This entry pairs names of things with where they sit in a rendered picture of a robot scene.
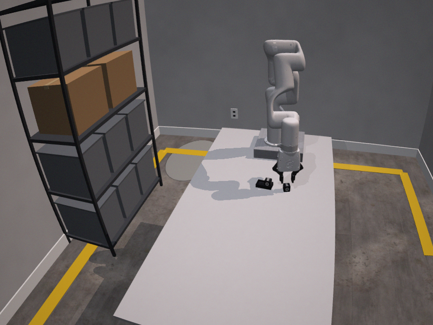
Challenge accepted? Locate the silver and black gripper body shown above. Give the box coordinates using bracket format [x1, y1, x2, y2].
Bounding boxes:
[277, 148, 300, 172]

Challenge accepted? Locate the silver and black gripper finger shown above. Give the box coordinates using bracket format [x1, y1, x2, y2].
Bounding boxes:
[272, 163, 283, 184]
[291, 164, 303, 183]

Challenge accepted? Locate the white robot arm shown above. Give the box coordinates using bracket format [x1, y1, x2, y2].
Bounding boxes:
[263, 40, 306, 153]

